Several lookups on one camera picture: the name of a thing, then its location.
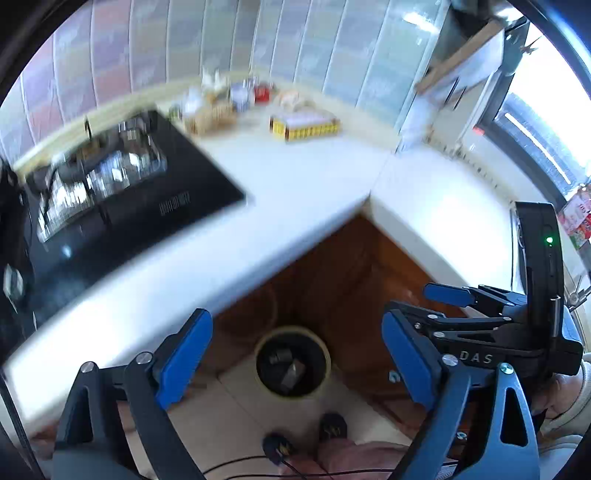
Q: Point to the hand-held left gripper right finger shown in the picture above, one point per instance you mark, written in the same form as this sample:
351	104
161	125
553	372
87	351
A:
408	362

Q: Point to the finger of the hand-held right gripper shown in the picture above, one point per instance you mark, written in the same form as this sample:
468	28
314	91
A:
445	294
429	319

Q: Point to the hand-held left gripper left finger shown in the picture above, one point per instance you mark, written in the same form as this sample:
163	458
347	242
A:
184	360

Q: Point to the yellow-rimmed round trash can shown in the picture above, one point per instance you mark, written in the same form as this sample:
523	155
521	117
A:
264	369

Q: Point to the person's right forearm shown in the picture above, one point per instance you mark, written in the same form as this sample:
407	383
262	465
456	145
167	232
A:
581	415

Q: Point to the person's right hand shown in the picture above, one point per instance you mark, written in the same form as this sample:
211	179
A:
551	397

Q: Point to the silver cabinet knob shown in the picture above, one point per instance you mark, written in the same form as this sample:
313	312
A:
393	376
461	434

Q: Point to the wooden cabinet door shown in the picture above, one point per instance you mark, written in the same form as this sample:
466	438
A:
300	286
388	277

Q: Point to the colourful packet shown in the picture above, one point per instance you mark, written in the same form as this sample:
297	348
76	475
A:
577	217

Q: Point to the grey carton piece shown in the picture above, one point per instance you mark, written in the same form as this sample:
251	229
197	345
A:
294	372
280	356

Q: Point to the blue patterned slipper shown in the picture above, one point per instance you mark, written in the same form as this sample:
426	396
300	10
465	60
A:
332	427
277	446

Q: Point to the pink pants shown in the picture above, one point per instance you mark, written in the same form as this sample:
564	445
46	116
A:
360	461

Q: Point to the black glass gas cooktop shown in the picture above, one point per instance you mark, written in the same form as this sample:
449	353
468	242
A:
138	221

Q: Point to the metal stove grate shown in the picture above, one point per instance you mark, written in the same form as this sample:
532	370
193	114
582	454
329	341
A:
106	175

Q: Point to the yellow flat box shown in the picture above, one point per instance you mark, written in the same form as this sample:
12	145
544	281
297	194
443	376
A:
304	124

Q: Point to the woven basket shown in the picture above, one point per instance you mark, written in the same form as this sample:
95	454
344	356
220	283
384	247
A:
212	117

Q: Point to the clear plastic bag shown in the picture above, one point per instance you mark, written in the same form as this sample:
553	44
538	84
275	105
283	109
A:
288	99

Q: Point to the white tin can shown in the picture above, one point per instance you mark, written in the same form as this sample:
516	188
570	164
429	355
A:
239	96

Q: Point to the red tin can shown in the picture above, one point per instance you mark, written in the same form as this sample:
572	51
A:
262	93

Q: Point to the dark window frame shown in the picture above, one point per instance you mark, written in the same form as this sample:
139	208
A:
531	134

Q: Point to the wall-mounted cabinet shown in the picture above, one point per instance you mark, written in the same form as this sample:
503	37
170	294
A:
461	55

